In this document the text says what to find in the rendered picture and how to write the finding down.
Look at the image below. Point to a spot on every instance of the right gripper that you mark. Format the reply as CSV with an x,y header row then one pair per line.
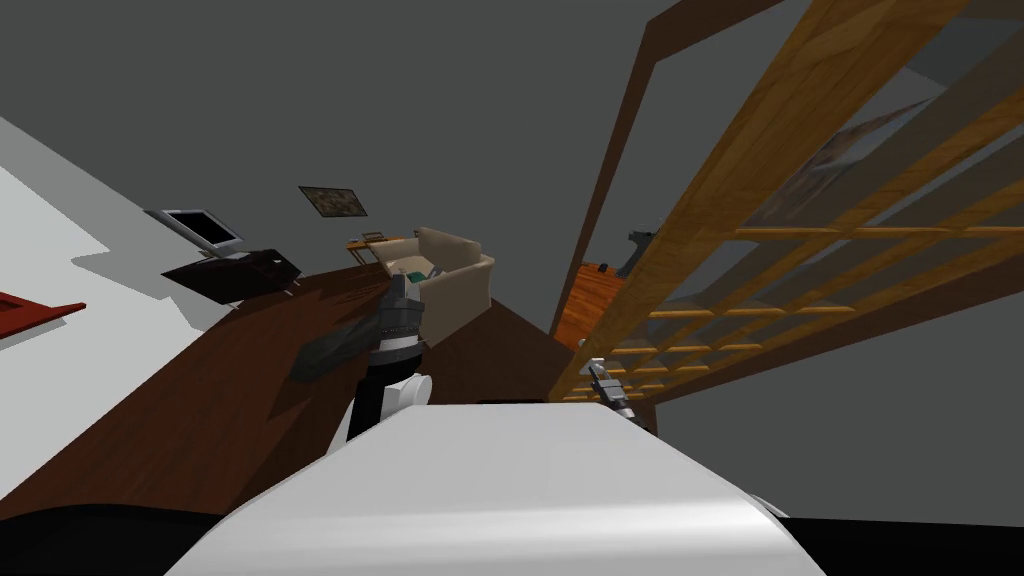
x,y
612,392

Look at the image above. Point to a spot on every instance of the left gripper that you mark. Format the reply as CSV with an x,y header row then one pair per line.
x,y
402,314

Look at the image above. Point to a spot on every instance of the beige armchair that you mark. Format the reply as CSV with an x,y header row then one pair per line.
x,y
456,288

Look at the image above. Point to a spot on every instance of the orange wooden side table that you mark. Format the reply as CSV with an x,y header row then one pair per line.
x,y
360,246

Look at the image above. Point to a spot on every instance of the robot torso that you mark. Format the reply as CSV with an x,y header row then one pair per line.
x,y
496,496

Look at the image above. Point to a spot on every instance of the dark brown television stand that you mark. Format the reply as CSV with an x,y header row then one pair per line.
x,y
236,276

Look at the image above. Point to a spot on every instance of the grey flat screen television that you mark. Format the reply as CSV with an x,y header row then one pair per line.
x,y
200,228

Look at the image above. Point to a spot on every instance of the wooden lattice door leaf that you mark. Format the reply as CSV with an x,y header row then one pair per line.
x,y
720,200

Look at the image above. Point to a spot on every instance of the dark framed wall picture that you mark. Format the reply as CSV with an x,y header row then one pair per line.
x,y
334,202

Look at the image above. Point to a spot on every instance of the red wall shelf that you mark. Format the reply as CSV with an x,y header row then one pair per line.
x,y
32,314

